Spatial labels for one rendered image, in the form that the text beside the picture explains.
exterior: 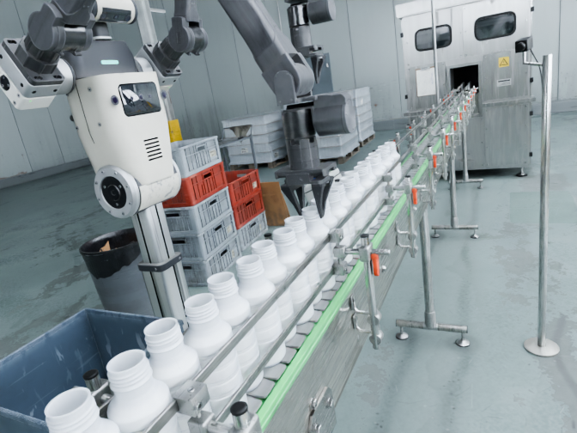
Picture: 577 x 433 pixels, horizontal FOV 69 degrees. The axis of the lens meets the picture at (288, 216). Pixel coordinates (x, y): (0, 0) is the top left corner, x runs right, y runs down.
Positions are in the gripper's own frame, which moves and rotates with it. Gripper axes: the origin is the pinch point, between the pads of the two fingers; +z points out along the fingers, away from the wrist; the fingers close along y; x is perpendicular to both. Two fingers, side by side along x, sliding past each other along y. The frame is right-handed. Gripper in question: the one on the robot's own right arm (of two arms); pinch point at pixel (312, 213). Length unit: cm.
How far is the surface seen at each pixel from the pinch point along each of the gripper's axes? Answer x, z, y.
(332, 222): 4.8, 3.4, 2.1
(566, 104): 1019, 90, 160
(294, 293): -14.4, 9.4, 1.4
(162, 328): -40.2, 0.5, -1.9
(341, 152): 624, 88, -214
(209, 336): -36.9, 3.1, 1.7
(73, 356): -17, 30, -60
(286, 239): -13.4, 0.1, 0.9
